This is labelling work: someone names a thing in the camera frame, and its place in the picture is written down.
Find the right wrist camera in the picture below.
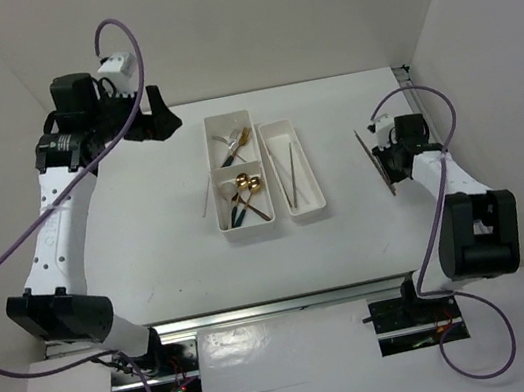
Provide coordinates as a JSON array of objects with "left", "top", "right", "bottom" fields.
[{"left": 368, "top": 113, "right": 396, "bottom": 151}]

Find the small silver fork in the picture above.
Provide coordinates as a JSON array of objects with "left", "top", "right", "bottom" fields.
[{"left": 227, "top": 129, "right": 242, "bottom": 156}]

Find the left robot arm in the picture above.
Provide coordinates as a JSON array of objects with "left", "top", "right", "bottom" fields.
[{"left": 6, "top": 59, "right": 182, "bottom": 377}]

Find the white narrow tray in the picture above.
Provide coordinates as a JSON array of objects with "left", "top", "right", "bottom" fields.
[{"left": 257, "top": 119, "right": 327, "bottom": 224}]

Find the aluminium side rail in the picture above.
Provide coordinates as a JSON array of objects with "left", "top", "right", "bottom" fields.
[{"left": 390, "top": 51, "right": 509, "bottom": 283}]

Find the gold fork green handle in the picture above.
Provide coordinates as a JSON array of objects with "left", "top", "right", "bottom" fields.
[{"left": 221, "top": 127, "right": 251, "bottom": 167}]

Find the white divided utensil tray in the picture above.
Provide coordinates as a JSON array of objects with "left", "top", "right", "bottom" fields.
[{"left": 203, "top": 110, "right": 276, "bottom": 242}]

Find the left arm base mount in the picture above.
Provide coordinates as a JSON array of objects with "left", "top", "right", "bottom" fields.
[{"left": 95, "top": 335, "right": 203, "bottom": 392}]

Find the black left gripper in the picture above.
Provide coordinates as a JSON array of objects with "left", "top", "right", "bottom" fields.
[{"left": 82, "top": 72, "right": 182, "bottom": 153}]

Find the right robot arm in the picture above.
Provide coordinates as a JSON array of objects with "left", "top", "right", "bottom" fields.
[{"left": 369, "top": 114, "right": 521, "bottom": 323}]

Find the dark wooden spoon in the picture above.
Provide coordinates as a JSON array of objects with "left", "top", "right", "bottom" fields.
[{"left": 239, "top": 199, "right": 271, "bottom": 222}]

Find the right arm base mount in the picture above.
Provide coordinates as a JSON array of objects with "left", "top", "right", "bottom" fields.
[{"left": 362, "top": 281, "right": 471, "bottom": 357}]

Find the silver chopstick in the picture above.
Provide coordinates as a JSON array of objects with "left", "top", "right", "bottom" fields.
[
  {"left": 202, "top": 174, "right": 212, "bottom": 218},
  {"left": 292, "top": 174, "right": 310, "bottom": 205},
  {"left": 288, "top": 141, "right": 300, "bottom": 209}
]

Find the gold spoon green handle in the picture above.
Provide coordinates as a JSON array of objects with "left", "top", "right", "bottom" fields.
[
  {"left": 230, "top": 173, "right": 250, "bottom": 228},
  {"left": 234, "top": 176, "right": 263, "bottom": 227}
]

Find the aluminium front rail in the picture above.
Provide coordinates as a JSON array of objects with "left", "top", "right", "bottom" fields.
[{"left": 42, "top": 255, "right": 506, "bottom": 362}]

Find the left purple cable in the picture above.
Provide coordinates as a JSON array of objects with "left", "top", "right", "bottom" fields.
[{"left": 0, "top": 14, "right": 202, "bottom": 392}]

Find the white plastic spoon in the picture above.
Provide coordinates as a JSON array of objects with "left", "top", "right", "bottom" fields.
[{"left": 219, "top": 181, "right": 238, "bottom": 231}]

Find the large silver fork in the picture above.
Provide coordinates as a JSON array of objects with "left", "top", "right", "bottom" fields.
[{"left": 211, "top": 135, "right": 247, "bottom": 163}]

